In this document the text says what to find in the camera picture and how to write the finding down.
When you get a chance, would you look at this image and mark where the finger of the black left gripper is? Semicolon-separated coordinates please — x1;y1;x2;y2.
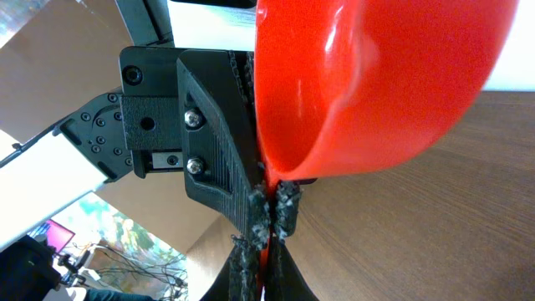
273;178;317;241

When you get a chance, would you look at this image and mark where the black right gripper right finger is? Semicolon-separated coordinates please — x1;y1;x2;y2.
264;238;318;301

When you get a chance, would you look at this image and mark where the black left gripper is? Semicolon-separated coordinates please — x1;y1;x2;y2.
53;46;270;249

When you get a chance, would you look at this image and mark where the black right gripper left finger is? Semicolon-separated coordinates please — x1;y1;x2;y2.
200;236;260;301

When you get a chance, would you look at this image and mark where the red measuring scoop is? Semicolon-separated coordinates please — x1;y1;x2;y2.
255;0;532;300

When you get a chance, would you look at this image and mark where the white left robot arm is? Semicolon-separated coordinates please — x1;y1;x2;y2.
1;1;273;250

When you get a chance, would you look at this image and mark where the pink monitor in background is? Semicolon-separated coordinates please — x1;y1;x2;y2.
28;219;75;253

